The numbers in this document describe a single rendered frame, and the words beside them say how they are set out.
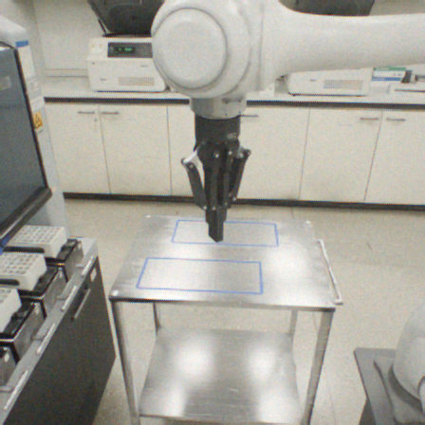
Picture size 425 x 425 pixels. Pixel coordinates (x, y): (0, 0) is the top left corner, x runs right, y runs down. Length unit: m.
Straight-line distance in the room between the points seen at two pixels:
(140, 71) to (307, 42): 2.54
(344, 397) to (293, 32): 1.69
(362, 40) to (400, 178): 2.86
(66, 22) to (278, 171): 2.12
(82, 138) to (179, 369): 2.12
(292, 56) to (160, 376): 1.33
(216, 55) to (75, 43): 3.39
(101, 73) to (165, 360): 2.09
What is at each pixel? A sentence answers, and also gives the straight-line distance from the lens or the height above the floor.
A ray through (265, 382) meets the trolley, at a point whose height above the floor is 0.28.
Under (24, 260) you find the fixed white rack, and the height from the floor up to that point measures 0.86.
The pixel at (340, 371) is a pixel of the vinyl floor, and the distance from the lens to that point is 2.03.
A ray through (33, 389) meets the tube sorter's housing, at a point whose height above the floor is 0.62.
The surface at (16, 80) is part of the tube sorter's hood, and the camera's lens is 1.20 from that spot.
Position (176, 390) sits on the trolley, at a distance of 1.54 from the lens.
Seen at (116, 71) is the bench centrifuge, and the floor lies 1.05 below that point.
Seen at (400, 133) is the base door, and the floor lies 0.66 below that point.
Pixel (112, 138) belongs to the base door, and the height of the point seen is 0.56.
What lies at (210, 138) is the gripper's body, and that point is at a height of 1.32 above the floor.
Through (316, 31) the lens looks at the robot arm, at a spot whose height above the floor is 1.49.
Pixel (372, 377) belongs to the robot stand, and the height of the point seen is 0.70.
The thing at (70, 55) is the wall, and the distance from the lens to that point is 3.77.
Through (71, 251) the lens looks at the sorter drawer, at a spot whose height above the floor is 0.80.
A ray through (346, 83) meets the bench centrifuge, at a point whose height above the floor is 1.00.
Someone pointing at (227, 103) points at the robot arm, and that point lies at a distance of 0.59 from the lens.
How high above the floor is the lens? 1.52
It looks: 30 degrees down
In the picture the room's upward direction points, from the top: straight up
